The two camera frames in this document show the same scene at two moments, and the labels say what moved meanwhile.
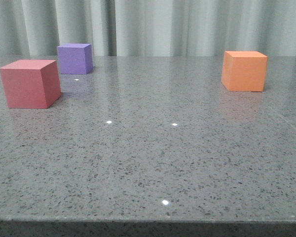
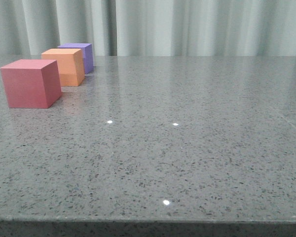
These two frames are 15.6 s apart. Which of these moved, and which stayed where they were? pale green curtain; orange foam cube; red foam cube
Moved: orange foam cube
Stayed: pale green curtain; red foam cube
